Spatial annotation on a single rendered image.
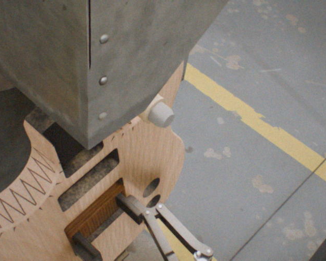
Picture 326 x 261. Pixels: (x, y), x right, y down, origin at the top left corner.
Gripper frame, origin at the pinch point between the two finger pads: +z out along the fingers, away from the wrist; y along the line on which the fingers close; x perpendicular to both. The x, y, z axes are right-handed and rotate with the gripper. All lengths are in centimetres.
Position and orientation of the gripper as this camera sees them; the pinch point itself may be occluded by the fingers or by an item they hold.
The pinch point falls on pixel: (99, 218)
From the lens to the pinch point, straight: 67.5
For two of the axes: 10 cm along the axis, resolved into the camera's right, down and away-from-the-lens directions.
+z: -7.3, -5.7, 3.9
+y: 6.9, -6.1, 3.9
